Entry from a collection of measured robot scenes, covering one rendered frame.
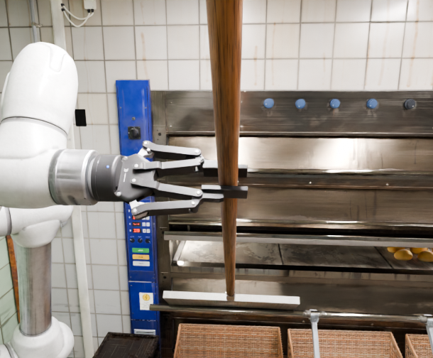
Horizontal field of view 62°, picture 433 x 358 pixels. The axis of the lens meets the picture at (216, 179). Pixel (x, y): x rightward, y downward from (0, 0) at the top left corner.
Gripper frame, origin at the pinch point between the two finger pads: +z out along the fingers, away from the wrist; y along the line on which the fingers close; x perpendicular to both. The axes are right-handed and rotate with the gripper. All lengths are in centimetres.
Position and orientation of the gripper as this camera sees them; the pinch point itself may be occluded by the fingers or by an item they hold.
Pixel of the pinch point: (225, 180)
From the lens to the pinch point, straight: 56.9
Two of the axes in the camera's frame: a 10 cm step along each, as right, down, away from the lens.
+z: 10.0, 0.2, -0.5
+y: -0.4, 8.9, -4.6
